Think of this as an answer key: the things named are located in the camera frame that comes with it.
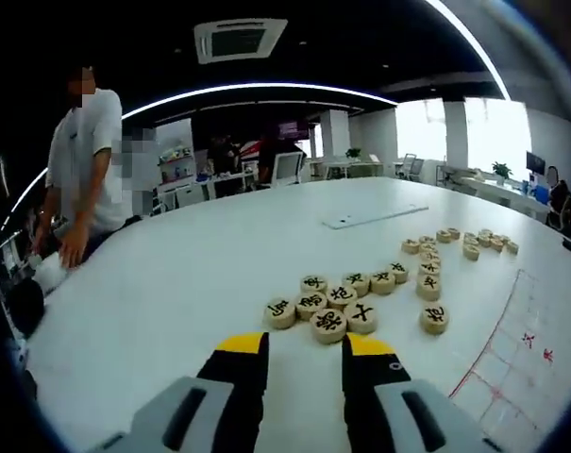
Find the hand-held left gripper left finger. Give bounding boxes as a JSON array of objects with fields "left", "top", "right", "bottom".
[{"left": 103, "top": 331, "right": 271, "bottom": 453}]

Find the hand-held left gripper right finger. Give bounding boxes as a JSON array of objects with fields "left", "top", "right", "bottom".
[{"left": 340, "top": 332, "right": 503, "bottom": 453}]

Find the group of black-marked chess pieces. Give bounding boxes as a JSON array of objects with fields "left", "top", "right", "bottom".
[{"left": 263, "top": 234, "right": 451, "bottom": 346}]

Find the clear paper chessboard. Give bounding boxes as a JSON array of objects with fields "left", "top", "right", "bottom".
[{"left": 447, "top": 268, "right": 571, "bottom": 433}]

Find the group of red-marked chess pieces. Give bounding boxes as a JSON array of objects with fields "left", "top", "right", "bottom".
[{"left": 434, "top": 226, "right": 521, "bottom": 261}]

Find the black round object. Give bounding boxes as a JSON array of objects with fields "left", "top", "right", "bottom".
[{"left": 8, "top": 277, "right": 46, "bottom": 339}]

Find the white office desk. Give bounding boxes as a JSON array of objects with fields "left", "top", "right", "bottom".
[
  {"left": 157, "top": 172, "right": 260, "bottom": 210},
  {"left": 438, "top": 172, "right": 550, "bottom": 219}
]

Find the white mesh office chair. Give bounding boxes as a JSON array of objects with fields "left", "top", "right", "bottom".
[
  {"left": 400, "top": 153, "right": 426, "bottom": 181},
  {"left": 270, "top": 153, "right": 306, "bottom": 186}
]

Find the shelf with colourful items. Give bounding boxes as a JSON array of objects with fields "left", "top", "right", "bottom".
[{"left": 158, "top": 145, "right": 197, "bottom": 183}]

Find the computer monitor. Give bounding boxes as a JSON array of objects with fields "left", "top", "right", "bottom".
[{"left": 525, "top": 150, "right": 547, "bottom": 176}]

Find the ceiling air conditioner vent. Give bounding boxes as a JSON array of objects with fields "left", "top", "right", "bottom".
[{"left": 193, "top": 18, "right": 289, "bottom": 65}]

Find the long curved ceiling light strip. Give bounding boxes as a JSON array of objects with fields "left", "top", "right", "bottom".
[{"left": 426, "top": 0, "right": 513, "bottom": 101}]

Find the white table cable cover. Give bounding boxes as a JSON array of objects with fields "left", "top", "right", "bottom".
[{"left": 321, "top": 202, "right": 430, "bottom": 231}]

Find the purple wall screen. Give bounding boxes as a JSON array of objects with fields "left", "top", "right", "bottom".
[{"left": 277, "top": 121, "right": 311, "bottom": 141}]

